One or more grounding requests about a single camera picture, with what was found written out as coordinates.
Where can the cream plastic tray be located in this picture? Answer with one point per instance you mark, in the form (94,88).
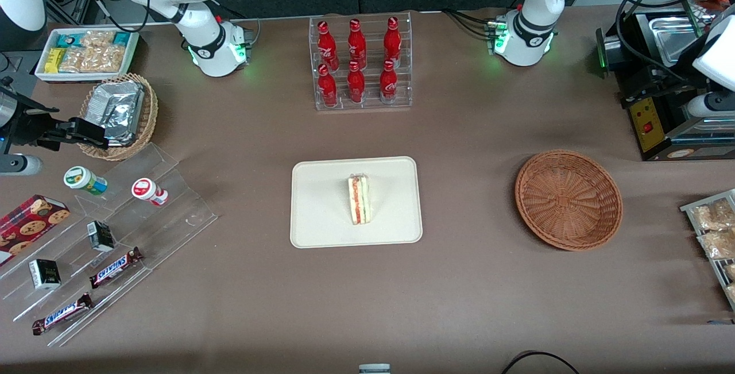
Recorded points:
(321,213)

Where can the black food warmer cabinet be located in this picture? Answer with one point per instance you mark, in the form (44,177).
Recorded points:
(646,138)

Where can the silver foil pack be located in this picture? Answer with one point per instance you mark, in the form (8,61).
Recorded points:
(112,98)
(122,130)

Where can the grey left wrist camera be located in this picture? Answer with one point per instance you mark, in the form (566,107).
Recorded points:
(712,105)

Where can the brown Snickers bar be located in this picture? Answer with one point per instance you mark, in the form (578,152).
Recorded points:
(115,268)
(60,315)

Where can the clear crumbly snack pack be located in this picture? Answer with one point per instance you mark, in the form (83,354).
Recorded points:
(718,245)
(731,292)
(730,272)
(712,216)

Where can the brown round wicker basket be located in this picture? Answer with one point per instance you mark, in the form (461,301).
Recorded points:
(568,201)

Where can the white rectangular snack tray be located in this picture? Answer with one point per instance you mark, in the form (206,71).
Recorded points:
(43,74)

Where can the steel warmer pan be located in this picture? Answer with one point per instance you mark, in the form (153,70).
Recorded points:
(669,41)

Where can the triangular sandwich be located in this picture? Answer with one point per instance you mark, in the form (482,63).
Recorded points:
(359,199)

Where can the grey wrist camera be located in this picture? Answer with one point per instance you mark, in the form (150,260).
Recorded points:
(712,105)
(20,165)

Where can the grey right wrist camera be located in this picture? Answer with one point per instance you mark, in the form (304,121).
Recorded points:
(20,165)

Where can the light tan wicker basket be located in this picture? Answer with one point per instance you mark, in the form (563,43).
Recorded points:
(148,115)

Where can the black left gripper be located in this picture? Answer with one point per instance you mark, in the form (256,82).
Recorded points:
(644,83)

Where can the yellow snack pack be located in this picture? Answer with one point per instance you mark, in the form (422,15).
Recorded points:
(54,61)

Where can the clear acrylic stepped stand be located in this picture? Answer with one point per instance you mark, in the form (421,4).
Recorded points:
(172,224)

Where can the red cola bottle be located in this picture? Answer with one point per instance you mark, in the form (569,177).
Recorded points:
(356,85)
(326,46)
(356,43)
(389,84)
(392,41)
(327,88)

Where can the red-lid yogurt cup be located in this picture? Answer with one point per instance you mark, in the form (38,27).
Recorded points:
(143,189)

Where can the teal snack pack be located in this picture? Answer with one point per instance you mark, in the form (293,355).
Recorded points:
(122,38)
(68,39)

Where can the clear nut snack pack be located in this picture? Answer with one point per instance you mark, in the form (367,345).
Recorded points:
(72,61)
(97,39)
(106,59)

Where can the small black drink carton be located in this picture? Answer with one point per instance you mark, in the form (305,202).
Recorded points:
(100,236)
(45,274)

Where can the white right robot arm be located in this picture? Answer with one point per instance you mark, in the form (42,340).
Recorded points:
(201,46)

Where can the red tartan cookie box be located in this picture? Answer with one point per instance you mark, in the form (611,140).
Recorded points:
(28,226)

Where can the clear acrylic bottle rack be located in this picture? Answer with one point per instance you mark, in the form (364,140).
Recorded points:
(370,104)

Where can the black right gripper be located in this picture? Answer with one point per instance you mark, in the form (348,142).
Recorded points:
(28,124)

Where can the green-lid yogurt cup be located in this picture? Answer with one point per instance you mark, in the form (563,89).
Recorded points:
(80,178)

